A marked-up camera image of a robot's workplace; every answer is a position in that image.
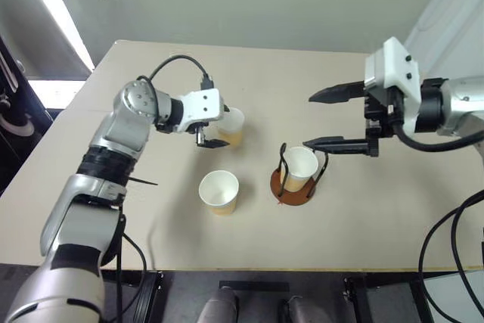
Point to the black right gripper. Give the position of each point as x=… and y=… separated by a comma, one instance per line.
x=378, y=118

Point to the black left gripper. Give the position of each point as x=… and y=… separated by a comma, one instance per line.
x=202, y=134

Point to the white and tan paper cup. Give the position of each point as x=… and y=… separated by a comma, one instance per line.
x=302, y=164
x=232, y=124
x=219, y=190

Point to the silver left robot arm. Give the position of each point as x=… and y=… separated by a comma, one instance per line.
x=113, y=126

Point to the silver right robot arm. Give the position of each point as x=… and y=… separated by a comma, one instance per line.
x=461, y=111

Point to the dark rounded shape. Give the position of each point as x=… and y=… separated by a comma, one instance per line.
x=223, y=306
x=300, y=309

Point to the black equipment with white markings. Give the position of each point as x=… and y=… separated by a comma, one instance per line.
x=19, y=126

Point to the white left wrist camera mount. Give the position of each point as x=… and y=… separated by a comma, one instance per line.
x=200, y=105

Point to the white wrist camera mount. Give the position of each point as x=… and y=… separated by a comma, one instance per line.
x=395, y=69
x=200, y=105

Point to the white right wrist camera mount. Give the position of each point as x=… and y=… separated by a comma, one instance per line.
x=395, y=69

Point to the black table leg frame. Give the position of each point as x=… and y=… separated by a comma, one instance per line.
x=151, y=296
x=355, y=300

